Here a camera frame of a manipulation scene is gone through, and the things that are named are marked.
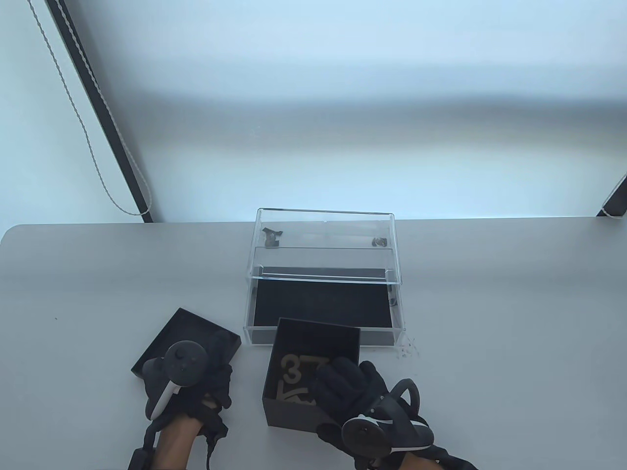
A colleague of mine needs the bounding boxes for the black box lid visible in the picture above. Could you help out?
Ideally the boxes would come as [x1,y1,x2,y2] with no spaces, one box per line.
[131,307,243,388]

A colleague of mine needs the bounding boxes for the white beaded blind cord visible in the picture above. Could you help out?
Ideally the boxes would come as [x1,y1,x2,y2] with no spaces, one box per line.
[27,0,153,216]

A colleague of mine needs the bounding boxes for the dark left hand controller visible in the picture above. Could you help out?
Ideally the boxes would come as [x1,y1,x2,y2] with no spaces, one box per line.
[146,340,211,421]

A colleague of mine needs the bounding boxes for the dark hand controller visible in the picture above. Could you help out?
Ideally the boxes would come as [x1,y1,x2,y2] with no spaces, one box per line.
[146,340,211,421]
[341,379,436,457]

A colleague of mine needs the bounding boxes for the person's right hand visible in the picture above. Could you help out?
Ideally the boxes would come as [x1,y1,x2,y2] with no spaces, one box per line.
[311,357,436,459]

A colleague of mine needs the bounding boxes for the clear acrylic drawer case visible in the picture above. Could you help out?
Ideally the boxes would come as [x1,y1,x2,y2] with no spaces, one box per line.
[249,208,404,286]

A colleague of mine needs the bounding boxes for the dark right hand controller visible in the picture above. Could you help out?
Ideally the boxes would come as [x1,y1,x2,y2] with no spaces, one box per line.
[341,379,436,457]

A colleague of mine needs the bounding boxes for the person's left forearm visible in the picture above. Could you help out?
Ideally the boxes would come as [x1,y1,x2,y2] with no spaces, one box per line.
[146,411,207,470]

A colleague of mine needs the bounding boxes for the black box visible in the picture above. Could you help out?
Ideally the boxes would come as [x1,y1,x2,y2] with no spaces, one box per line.
[260,317,362,434]

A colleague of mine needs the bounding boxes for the person's left hand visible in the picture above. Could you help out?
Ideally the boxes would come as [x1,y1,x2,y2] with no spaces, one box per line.
[143,330,234,432]

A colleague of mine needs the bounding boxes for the black felt drawer liner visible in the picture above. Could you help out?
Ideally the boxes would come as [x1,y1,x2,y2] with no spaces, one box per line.
[254,279,397,328]

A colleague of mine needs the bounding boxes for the pile of wooden number blocks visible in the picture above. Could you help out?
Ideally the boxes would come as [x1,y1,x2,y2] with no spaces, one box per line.
[278,354,335,408]

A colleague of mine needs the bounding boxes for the clear acrylic drawer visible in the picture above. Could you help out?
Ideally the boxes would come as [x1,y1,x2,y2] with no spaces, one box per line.
[243,266,407,347]

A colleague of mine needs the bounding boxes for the person's right forearm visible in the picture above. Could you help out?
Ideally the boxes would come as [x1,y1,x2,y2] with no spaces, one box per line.
[386,446,482,470]

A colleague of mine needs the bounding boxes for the black window frame bar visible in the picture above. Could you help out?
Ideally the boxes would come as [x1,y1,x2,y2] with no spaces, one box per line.
[46,0,156,224]

